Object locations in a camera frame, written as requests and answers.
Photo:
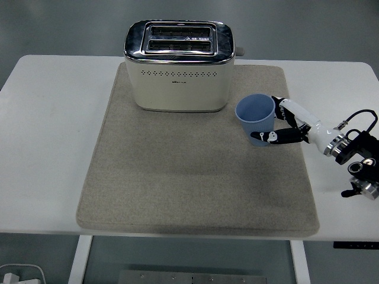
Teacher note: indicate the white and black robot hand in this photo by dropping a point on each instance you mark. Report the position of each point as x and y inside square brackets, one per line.
[308, 124]

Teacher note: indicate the cream and chrome toaster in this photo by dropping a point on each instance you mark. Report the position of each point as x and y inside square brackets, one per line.
[177, 85]

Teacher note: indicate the white table leg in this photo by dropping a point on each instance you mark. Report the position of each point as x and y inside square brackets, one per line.
[79, 260]
[300, 263]

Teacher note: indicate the white box with rounded corners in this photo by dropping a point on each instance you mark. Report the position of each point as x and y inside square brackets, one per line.
[20, 273]

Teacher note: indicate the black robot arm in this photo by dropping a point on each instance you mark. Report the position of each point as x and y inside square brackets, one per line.
[358, 156]

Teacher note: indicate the beige fabric table mat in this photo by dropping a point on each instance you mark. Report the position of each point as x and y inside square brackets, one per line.
[183, 177]

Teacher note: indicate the black table control panel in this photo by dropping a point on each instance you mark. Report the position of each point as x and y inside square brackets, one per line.
[355, 245]

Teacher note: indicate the blue ribbed plastic cup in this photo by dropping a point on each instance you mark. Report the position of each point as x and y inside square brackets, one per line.
[254, 114]

